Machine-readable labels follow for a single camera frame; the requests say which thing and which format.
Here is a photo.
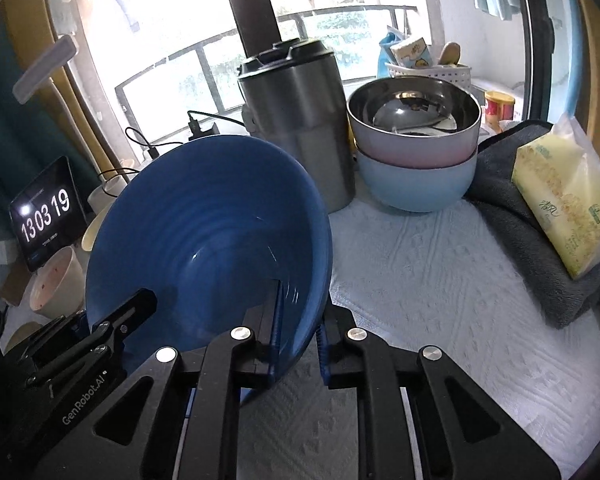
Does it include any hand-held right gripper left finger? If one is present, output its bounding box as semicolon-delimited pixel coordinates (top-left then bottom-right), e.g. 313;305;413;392
32;280;287;480

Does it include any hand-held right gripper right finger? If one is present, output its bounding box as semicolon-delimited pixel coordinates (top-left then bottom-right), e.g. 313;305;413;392
316;305;563;480

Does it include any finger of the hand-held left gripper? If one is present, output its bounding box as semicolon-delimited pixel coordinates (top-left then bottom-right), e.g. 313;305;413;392
27;287;159;387

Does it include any pink dotted bowl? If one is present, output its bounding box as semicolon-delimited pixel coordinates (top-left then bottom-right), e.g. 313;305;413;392
26;246;87;320

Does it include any cream plate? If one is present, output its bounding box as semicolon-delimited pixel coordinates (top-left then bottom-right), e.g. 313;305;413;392
1;321;46;356

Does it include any cream bowl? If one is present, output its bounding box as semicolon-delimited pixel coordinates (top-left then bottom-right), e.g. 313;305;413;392
81;210;106;253

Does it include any blue ribbed bowl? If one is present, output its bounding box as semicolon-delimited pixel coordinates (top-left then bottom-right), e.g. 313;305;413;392
85;135;333;406

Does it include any cardboard box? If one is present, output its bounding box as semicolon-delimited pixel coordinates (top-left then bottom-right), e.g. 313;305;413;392
0;260;31;307

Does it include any tablet with clock display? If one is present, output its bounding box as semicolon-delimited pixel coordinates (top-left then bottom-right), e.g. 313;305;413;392
8;156;88;273

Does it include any white textured tablecloth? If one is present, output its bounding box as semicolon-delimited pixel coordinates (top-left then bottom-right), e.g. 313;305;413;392
0;195;600;480

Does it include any light blue steel-lined bowl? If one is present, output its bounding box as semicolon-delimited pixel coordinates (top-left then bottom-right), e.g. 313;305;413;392
355;145;479;213

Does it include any black charger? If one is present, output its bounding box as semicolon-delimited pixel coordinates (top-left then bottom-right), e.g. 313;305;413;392
187;125;222;142

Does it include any yellow curtain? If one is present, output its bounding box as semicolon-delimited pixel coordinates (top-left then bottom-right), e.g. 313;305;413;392
2;0;106;181

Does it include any steel kettle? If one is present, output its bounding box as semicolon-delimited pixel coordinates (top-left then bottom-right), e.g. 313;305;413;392
236;37;357;214

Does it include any pink steel-lined bowl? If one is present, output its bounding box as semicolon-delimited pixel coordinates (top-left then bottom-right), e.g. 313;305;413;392
346;77;482;168

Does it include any teal curtain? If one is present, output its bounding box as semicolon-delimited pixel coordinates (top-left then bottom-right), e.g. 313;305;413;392
0;15;31;221

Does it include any dark grey towel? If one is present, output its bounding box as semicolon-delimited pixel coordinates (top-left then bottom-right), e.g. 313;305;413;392
464;119;600;331

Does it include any balcony railing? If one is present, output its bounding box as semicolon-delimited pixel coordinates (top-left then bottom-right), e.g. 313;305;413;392
114;4;418;131

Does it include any yellow tissue pack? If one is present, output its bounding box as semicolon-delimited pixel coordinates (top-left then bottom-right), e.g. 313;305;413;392
511;114;600;281

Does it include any white plastic basket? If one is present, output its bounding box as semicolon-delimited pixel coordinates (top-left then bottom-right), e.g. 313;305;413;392
384;61;473;83

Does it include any red and yellow can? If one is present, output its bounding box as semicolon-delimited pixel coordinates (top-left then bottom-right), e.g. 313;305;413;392
484;90;517;133

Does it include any blue bag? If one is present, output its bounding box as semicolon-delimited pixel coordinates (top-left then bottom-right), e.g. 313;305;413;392
377;30;406;78

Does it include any black cable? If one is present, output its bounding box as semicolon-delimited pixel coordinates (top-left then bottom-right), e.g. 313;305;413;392
125;127;181;158
186;110;248;133

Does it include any dark window frame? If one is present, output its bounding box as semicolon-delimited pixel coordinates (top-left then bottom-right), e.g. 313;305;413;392
217;0;556;121

